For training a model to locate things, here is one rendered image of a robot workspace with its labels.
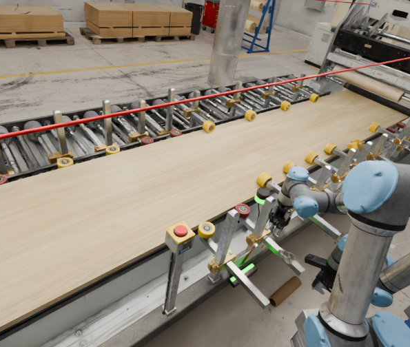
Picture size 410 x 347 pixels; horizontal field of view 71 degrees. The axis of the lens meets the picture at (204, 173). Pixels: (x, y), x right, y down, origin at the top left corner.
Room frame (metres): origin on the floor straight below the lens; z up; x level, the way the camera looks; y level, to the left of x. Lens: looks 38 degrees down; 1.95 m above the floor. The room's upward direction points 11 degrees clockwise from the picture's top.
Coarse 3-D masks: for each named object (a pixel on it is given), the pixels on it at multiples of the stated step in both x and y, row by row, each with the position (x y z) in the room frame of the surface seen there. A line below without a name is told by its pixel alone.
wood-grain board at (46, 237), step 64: (256, 128) 2.05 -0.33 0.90; (320, 128) 2.28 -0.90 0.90; (384, 128) 2.54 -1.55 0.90; (0, 192) 0.91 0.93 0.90; (64, 192) 0.98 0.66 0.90; (128, 192) 1.07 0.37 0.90; (192, 192) 1.17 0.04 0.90; (0, 256) 0.59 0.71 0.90; (64, 256) 0.64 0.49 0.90; (128, 256) 0.70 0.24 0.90; (0, 320) 0.37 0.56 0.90
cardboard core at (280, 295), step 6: (294, 276) 1.37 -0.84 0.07; (288, 282) 1.30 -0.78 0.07; (294, 282) 1.30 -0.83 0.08; (300, 282) 1.32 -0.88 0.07; (282, 288) 1.23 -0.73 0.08; (288, 288) 1.24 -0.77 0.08; (294, 288) 1.26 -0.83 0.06; (276, 294) 1.18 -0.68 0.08; (282, 294) 1.18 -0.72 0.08; (288, 294) 1.21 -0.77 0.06; (270, 300) 1.16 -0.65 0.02; (276, 300) 1.13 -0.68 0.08; (282, 300) 1.15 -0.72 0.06; (276, 306) 1.10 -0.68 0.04
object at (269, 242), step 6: (246, 222) 1.06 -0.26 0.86; (252, 222) 1.07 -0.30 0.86; (252, 228) 1.03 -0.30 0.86; (270, 240) 0.97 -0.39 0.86; (270, 246) 0.94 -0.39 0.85; (276, 246) 0.94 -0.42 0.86; (276, 252) 0.91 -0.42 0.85; (282, 258) 0.89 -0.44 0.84; (288, 264) 0.86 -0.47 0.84; (294, 264) 0.85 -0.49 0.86; (294, 270) 0.84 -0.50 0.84; (300, 270) 0.83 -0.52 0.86
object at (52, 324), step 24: (336, 168) 2.06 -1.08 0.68; (216, 240) 1.09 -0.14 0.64; (144, 264) 0.75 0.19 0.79; (168, 264) 0.85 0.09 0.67; (96, 288) 0.59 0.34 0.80; (120, 288) 0.66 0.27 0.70; (48, 312) 0.46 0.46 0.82; (72, 312) 0.51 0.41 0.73; (96, 312) 0.58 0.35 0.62; (0, 336) 0.35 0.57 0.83; (24, 336) 0.39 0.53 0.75; (48, 336) 0.44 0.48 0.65
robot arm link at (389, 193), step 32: (384, 160) 0.55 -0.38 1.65; (352, 192) 0.51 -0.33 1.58; (384, 192) 0.47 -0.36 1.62; (352, 224) 0.49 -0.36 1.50; (384, 224) 0.45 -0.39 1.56; (352, 256) 0.44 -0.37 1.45; (384, 256) 0.44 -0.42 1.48; (352, 288) 0.40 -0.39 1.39; (320, 320) 0.38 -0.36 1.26; (352, 320) 0.37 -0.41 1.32
